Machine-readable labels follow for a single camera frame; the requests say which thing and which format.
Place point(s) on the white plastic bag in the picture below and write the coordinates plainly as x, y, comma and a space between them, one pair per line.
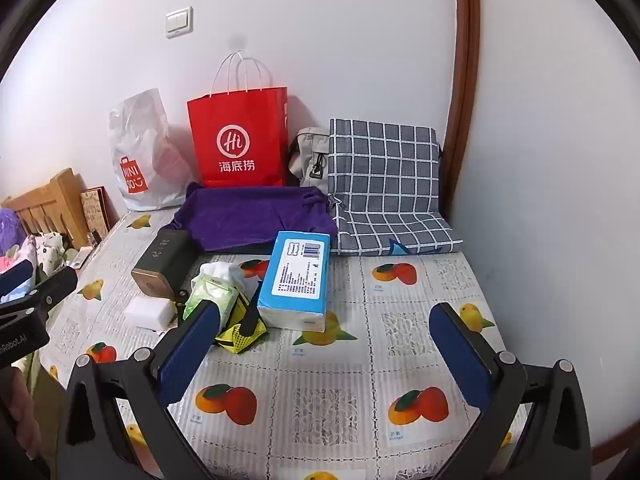
145, 130

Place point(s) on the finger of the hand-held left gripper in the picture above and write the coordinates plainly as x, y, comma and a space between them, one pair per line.
50, 291
17, 279

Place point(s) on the black pointed piece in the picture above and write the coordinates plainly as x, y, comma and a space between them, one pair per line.
251, 312

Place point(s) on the purple towel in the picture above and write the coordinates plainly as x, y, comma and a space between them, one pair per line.
235, 215

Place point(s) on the white sponge block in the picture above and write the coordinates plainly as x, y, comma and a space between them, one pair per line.
147, 311

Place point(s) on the purple fluffy cloth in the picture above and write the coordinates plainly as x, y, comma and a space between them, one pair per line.
10, 230

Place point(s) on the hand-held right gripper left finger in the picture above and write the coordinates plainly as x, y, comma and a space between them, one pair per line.
192, 350

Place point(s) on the wooden headboard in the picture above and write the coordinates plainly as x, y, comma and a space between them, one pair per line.
55, 195

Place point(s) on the mint green cloth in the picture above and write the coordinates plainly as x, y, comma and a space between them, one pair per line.
210, 296

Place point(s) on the wooden door frame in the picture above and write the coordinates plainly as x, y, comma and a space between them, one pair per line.
465, 60

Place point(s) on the white spotted cloth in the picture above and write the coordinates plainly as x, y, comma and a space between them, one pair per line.
50, 252

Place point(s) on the patterned flat box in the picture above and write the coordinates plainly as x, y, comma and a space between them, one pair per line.
95, 212

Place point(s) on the dark green box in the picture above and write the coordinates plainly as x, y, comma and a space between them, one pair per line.
165, 255

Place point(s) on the fruit print tablecloth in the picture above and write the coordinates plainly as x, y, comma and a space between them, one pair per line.
350, 360

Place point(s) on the yellow mesh bag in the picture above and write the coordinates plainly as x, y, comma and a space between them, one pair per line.
240, 342

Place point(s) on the blue tissue pack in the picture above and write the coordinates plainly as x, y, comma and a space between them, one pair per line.
295, 280

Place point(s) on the grey backpack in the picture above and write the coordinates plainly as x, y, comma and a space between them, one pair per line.
305, 160

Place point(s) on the white light switch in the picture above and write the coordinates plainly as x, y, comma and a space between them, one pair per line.
178, 22

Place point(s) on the red paper bag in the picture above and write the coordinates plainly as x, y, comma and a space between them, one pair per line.
235, 120

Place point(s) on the grey checked cushion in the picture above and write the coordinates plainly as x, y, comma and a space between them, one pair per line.
385, 170

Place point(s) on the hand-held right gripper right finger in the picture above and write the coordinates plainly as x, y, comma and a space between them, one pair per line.
460, 355

